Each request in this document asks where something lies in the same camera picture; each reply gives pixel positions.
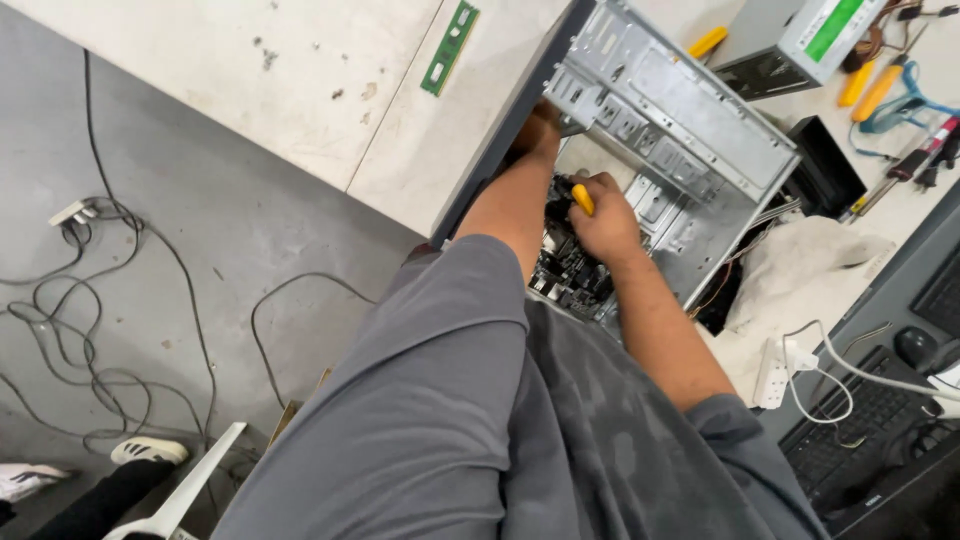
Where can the person's left hand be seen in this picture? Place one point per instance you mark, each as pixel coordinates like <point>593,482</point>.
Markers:
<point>534,139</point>

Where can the person's right hand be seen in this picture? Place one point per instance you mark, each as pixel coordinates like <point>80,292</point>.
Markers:
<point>611,221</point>

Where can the person's left fingers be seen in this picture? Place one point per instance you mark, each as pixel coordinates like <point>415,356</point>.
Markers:
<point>546,116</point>

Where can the person's right fingers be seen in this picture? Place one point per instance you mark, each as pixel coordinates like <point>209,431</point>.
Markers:
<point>592,184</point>

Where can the grey metal computer case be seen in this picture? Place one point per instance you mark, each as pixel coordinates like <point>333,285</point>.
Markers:
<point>675,127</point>

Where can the black computer motherboard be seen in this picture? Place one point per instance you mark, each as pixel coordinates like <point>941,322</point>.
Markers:
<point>568,276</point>

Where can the green memory module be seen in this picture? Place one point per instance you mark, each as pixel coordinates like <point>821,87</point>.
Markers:
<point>448,49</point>

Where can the short yellow screwdriver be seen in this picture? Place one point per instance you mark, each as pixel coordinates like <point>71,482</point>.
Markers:
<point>707,42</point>

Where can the white cloth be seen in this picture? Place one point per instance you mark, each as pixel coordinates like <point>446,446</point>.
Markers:
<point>795,277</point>

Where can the black optical drive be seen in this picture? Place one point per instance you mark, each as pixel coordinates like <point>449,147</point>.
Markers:
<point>825,169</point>

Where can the grey power supply unit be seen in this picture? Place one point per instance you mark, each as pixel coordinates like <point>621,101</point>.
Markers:
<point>780,37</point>

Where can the white power strip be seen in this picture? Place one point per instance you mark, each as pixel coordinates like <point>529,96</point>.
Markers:
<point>771,375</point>

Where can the person's grey shirt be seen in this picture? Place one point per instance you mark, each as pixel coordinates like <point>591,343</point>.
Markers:
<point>450,420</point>

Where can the long yellow screwdriver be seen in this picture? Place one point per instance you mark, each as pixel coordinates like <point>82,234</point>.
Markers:
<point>877,91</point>

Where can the red and black screwdriver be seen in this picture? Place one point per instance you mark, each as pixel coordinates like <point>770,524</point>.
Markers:
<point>911,163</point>

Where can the black power plug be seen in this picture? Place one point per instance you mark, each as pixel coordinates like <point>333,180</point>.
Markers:
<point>934,171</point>

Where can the black computer mouse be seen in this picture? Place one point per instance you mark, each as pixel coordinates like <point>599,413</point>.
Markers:
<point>915,347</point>

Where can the black keyboard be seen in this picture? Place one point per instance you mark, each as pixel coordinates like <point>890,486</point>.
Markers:
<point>847,442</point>
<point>941,296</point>

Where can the brown cardboard piece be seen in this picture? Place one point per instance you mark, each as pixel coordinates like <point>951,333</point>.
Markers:
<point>289,416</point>

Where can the white floor socket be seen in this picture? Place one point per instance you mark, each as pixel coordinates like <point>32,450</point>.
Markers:
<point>71,212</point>

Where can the white plastic chair part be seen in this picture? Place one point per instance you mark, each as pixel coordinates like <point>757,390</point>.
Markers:
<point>184,491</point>

